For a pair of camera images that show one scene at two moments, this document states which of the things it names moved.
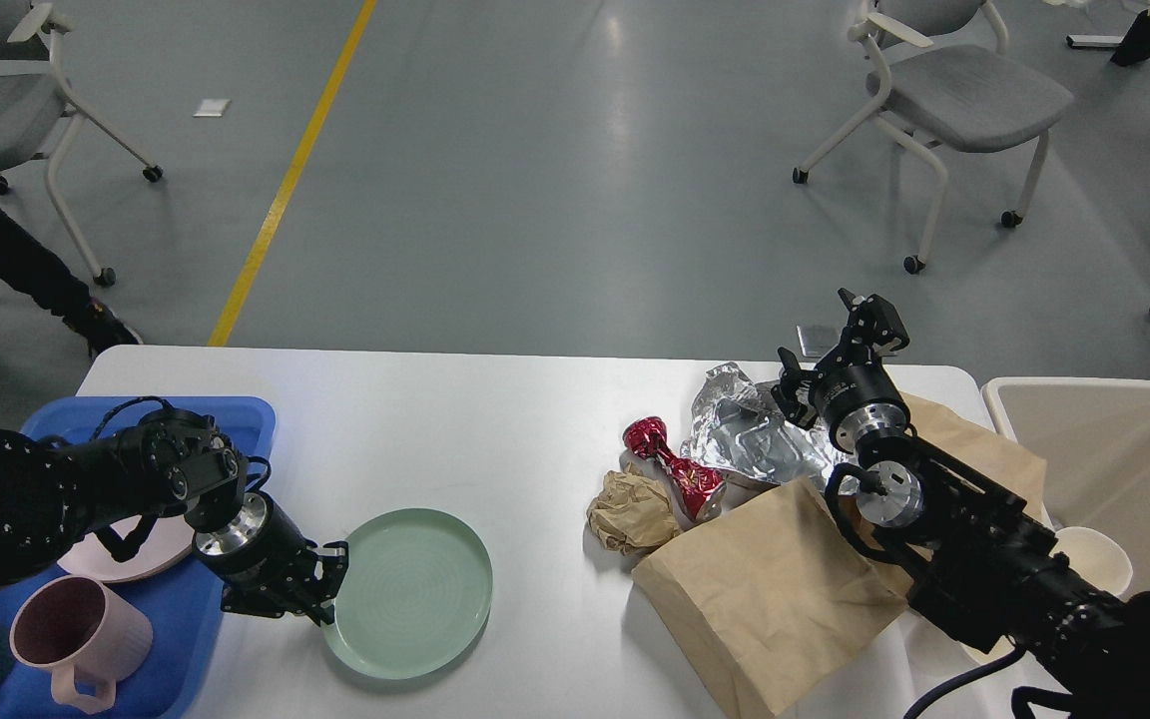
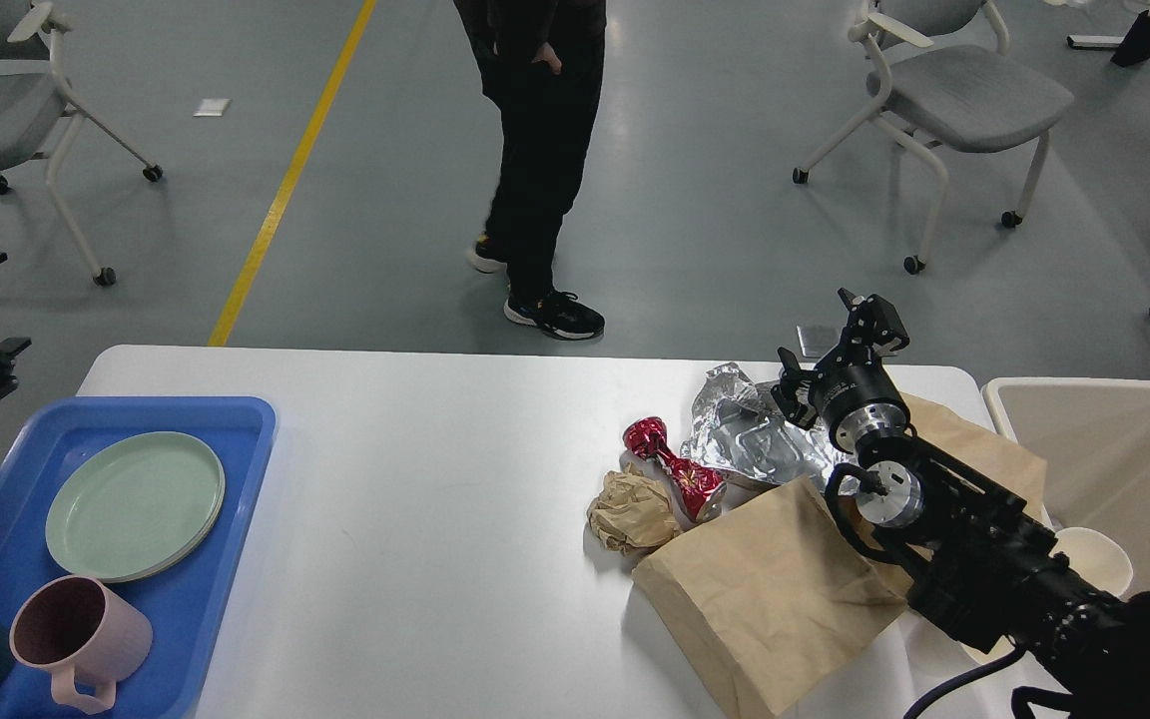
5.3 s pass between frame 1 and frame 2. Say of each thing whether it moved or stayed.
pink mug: stayed
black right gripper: stayed
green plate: moved
